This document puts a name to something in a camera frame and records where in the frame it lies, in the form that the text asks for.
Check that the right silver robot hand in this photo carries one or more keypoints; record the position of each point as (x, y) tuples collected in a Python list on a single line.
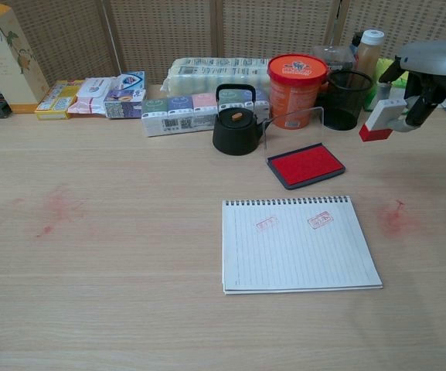
[(435, 62)]

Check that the small red white stamp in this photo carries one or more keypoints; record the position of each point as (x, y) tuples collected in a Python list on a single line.
[(383, 120)]

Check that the white spiral notepad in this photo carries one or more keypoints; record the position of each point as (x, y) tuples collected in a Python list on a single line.
[(296, 251)]

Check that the green tissue box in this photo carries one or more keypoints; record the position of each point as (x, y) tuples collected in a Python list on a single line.
[(383, 94)]

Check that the brown bottle white cap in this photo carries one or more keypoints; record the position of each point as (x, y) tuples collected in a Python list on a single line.
[(369, 54)]

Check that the black mesh pen holder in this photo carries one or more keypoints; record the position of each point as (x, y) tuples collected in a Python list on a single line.
[(346, 104)]

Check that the clear plastic box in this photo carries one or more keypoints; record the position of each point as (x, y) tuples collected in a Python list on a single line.
[(332, 56)]

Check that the orange lidded tub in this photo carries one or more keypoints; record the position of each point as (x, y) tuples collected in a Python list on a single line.
[(296, 89)]

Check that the red ink pad clear lid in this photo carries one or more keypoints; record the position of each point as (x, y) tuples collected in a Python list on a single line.
[(305, 166)]

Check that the small black teapot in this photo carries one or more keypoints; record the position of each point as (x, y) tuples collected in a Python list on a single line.
[(234, 135)]

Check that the large clear-wrapped tissue pack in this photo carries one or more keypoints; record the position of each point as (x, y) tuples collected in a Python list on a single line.
[(207, 75)]

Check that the colourful tissue packs row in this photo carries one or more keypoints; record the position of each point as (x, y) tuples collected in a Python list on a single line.
[(176, 112)]

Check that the woven folding screen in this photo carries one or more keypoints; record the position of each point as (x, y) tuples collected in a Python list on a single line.
[(168, 35)]

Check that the blue white packet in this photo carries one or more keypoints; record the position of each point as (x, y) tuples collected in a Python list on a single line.
[(131, 80)]

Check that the purple printed box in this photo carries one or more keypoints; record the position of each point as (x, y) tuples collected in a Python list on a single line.
[(124, 104)]

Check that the pink wet wipes pack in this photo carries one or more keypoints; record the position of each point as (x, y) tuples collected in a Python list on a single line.
[(91, 96)]

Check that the yellow printed box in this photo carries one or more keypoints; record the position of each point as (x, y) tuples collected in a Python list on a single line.
[(56, 100)]

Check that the tall beige orange box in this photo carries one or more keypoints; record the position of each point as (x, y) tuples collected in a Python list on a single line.
[(6, 65)]

